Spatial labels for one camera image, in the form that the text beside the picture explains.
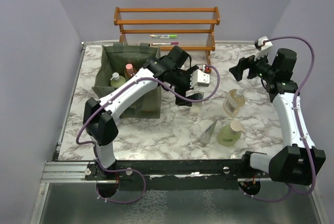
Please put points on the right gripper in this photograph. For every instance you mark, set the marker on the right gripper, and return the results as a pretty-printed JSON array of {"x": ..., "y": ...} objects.
[{"x": 246, "y": 63}]

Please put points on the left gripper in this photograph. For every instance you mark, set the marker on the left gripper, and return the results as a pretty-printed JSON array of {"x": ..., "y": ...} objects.
[{"x": 188, "y": 73}]

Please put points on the amber mouthwash bottle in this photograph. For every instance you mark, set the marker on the amber mouthwash bottle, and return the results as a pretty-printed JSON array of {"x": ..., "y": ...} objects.
[{"x": 234, "y": 101}]

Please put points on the orange bottle pink cap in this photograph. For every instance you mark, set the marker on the orange bottle pink cap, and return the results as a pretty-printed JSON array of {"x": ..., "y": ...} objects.
[{"x": 130, "y": 71}]

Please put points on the green lotion pump bottle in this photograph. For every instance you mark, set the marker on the green lotion pump bottle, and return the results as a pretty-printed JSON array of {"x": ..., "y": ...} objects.
[{"x": 117, "y": 80}]

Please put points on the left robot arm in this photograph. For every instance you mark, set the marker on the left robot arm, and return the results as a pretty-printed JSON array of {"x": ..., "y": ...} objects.
[{"x": 100, "y": 115}]

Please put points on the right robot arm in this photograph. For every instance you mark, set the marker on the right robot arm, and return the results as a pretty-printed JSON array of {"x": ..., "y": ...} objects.
[{"x": 299, "y": 161}]

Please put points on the magenta marker pen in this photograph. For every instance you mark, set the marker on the magenta marker pen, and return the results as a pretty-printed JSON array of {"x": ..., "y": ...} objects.
[{"x": 164, "y": 43}]

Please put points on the green marker pen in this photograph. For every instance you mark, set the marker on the green marker pen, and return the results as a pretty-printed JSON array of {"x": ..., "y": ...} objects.
[{"x": 163, "y": 36}]

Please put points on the wooden shelf rack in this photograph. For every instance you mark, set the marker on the wooden shelf rack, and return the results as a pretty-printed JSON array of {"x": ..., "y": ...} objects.
[{"x": 194, "y": 27}]

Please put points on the silver foil pouch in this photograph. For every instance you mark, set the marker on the silver foil pouch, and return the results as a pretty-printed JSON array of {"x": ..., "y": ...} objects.
[{"x": 207, "y": 134}]

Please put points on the green soap pump dispenser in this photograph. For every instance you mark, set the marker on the green soap pump dispenser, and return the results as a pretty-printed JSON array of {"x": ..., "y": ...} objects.
[{"x": 230, "y": 133}]

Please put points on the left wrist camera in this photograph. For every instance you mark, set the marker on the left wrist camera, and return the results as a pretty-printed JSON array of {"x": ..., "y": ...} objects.
[{"x": 199, "y": 78}]

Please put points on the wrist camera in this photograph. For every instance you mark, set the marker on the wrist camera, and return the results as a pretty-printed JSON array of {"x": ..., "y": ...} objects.
[
  {"x": 199, "y": 78},
  {"x": 263, "y": 46}
]

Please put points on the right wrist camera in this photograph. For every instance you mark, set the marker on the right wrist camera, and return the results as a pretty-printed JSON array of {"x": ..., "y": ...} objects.
[{"x": 263, "y": 46}]

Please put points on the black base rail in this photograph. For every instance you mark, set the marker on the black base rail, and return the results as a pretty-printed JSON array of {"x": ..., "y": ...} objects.
[{"x": 171, "y": 175}]

